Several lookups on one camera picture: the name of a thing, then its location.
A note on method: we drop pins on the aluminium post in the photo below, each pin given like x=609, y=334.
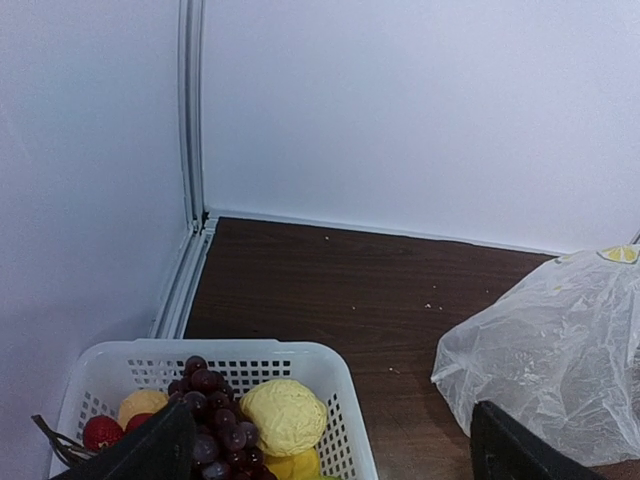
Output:
x=179, y=294
x=635, y=237

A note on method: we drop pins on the red fruit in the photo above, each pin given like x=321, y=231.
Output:
x=97, y=434

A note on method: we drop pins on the right aluminium post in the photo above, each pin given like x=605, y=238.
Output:
x=635, y=237

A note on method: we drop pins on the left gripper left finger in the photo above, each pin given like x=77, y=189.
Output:
x=161, y=448

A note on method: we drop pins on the pale fruit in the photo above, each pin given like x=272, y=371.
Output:
x=289, y=416

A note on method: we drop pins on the yellow green fruit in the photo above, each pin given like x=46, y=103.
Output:
x=302, y=466

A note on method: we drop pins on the yellow fruit with leaf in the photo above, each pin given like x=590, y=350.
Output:
x=140, y=402

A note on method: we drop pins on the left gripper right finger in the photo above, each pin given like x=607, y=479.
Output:
x=502, y=448

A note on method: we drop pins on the dark purple grape bunch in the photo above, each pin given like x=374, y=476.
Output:
x=226, y=442

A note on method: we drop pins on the left aluminium post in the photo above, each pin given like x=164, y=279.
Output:
x=179, y=294

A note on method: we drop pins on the clear plastic bag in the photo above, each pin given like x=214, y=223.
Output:
x=559, y=352

